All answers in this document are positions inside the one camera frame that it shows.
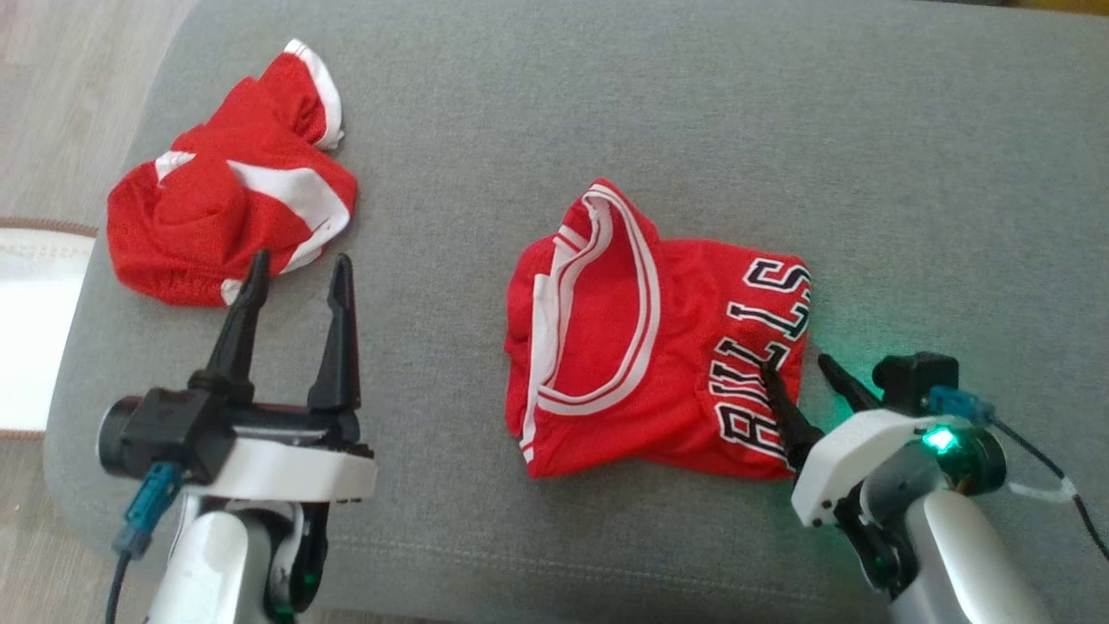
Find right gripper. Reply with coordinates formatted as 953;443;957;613
759;353;935;599

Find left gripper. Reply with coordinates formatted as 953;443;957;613
185;250;379;505

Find red white striped shorts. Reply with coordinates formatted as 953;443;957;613
107;38;359;309

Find red basketball jersey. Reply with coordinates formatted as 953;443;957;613
504;178;814;481

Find white floor mat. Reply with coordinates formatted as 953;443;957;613
0;218;99;441

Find grey fabric sofa seat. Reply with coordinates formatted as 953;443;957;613
43;0;1109;624

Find right black cable teal connector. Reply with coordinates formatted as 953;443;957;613
927;387;1109;561

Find black cable teal connector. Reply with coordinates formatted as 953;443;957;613
927;387;1109;561
106;462;185;624

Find left black cable teal connector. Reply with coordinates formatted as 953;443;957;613
106;462;185;624

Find white right cable label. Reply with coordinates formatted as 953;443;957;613
1008;478;1080;505

